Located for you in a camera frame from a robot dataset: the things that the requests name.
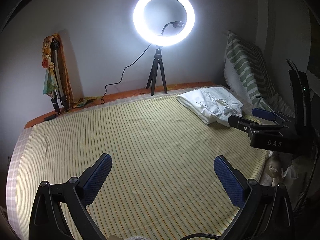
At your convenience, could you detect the black ring light cable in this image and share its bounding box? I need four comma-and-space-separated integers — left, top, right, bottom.
100, 43, 152, 105

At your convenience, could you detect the small black tripod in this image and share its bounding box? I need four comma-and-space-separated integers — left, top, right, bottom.
146, 46, 168, 96

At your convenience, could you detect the gloved right hand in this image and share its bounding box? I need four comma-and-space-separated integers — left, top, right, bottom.
265, 151, 298, 186

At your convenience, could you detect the folded silver tripod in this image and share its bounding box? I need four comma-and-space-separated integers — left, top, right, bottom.
50, 38, 69, 113

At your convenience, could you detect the colourful hanging cloth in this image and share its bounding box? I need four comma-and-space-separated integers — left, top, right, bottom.
42, 33, 97, 113

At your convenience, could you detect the yellow striped bed sheet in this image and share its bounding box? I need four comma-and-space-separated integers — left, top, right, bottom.
16, 95, 266, 239

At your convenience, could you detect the white garment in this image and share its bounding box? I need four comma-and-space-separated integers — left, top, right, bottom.
177, 87, 243, 127

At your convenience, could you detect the white ring light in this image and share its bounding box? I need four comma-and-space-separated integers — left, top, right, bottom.
130, 0, 197, 47

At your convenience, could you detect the pink checked blanket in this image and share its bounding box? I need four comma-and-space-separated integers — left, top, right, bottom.
6, 128, 34, 238

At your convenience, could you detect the green white wavy pillow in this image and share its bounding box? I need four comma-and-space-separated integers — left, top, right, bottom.
224, 31, 294, 117

